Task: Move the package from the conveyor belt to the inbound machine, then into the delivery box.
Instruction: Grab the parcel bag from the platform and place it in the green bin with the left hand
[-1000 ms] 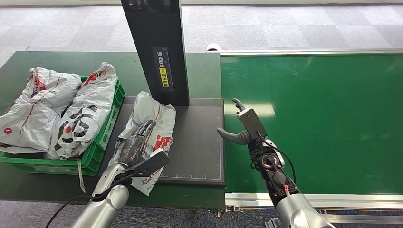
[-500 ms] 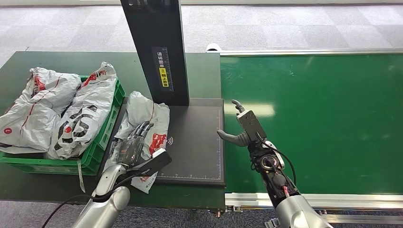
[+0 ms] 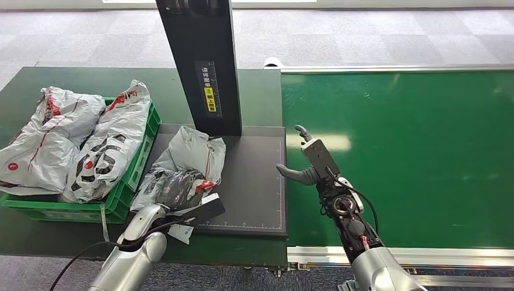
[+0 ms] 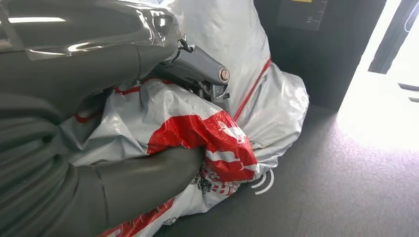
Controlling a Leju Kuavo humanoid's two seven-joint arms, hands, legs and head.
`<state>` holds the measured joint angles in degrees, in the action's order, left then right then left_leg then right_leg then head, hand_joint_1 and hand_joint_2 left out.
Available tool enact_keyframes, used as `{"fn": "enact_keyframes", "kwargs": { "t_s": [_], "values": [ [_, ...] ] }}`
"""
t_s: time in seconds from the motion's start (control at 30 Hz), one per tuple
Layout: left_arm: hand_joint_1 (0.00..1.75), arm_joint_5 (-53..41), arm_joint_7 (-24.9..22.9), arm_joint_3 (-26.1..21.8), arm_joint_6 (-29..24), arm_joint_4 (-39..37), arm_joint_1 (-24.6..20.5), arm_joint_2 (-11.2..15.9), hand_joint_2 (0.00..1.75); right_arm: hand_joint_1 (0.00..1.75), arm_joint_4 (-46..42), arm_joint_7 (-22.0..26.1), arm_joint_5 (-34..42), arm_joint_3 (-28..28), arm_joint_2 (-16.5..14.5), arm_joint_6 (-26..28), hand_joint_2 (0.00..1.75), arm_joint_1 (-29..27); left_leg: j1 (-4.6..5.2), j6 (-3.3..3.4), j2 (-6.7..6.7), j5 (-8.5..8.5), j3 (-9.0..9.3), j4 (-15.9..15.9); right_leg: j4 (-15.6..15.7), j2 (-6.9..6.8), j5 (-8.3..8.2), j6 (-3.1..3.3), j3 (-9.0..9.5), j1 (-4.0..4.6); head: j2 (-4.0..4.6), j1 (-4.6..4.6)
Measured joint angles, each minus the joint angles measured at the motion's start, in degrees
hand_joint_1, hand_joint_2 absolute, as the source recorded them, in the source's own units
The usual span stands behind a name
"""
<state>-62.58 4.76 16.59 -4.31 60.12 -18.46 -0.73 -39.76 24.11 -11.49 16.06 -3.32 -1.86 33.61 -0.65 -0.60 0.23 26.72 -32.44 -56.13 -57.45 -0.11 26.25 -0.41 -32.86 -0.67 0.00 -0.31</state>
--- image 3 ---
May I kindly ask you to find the green plastic crate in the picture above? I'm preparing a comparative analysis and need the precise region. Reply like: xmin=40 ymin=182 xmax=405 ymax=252
xmin=0 ymin=96 xmax=162 ymax=224

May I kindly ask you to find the white strap on crate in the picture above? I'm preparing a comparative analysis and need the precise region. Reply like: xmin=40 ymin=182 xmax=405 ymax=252
xmin=99 ymin=204 xmax=111 ymax=243

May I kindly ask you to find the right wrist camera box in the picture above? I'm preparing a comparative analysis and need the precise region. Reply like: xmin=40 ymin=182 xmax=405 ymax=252
xmin=301 ymin=138 xmax=341 ymax=180

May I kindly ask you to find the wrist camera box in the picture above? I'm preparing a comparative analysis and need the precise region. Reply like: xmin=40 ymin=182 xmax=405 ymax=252
xmin=176 ymin=193 xmax=227 ymax=227
xmin=301 ymin=138 xmax=341 ymax=180

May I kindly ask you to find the wide aluminium conveyor rail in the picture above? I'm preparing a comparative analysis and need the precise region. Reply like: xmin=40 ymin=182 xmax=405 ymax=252
xmin=287 ymin=246 xmax=514 ymax=269

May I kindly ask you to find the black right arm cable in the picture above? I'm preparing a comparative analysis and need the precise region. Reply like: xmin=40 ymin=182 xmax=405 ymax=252
xmin=325 ymin=166 xmax=380 ymax=235

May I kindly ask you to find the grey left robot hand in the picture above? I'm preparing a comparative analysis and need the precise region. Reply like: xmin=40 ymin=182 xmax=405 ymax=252
xmin=157 ymin=171 xmax=202 ymax=211

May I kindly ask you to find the white package with red stripe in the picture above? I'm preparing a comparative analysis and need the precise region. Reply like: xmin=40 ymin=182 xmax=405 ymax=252
xmin=0 ymin=86 xmax=107 ymax=196

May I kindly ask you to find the thin aluminium conveyor rail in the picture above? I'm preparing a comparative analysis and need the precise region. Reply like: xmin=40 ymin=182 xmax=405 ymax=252
xmin=264 ymin=63 xmax=514 ymax=74

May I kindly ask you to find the dark green table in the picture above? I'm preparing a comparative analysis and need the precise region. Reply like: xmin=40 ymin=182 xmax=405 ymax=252
xmin=0 ymin=66 xmax=289 ymax=267

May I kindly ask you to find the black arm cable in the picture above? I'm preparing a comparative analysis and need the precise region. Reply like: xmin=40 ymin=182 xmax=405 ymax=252
xmin=48 ymin=218 xmax=185 ymax=291
xmin=325 ymin=166 xmax=380 ymax=235

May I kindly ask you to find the grey plastic mailer package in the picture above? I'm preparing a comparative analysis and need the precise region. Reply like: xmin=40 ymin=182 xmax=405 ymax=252
xmin=130 ymin=125 xmax=227 ymax=245

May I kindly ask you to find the white package with black print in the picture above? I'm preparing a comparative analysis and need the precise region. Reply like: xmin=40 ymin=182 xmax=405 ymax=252
xmin=60 ymin=79 xmax=152 ymax=204

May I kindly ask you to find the black scanner platform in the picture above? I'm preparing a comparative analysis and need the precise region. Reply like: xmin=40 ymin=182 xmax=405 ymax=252
xmin=141 ymin=123 xmax=289 ymax=238

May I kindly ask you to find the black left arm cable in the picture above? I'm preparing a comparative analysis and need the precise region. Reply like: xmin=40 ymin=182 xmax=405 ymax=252
xmin=48 ymin=218 xmax=185 ymax=291

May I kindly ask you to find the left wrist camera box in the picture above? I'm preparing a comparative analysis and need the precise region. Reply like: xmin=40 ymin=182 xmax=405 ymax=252
xmin=176 ymin=193 xmax=227 ymax=227

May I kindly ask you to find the black scanner column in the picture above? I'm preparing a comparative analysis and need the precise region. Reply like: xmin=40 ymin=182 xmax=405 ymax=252
xmin=155 ymin=0 xmax=243 ymax=138

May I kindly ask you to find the green conveyor belt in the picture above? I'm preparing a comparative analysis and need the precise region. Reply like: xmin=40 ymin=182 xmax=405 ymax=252
xmin=281 ymin=70 xmax=514 ymax=250

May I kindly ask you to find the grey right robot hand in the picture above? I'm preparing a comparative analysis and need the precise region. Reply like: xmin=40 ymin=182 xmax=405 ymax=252
xmin=276 ymin=124 xmax=321 ymax=187

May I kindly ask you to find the black and yellow column label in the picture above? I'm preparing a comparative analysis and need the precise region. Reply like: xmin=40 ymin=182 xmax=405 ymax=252
xmin=195 ymin=60 xmax=223 ymax=119

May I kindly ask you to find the metal conveyor bracket with bolts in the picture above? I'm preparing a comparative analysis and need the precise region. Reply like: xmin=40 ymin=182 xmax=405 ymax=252
xmin=270 ymin=263 xmax=318 ymax=278

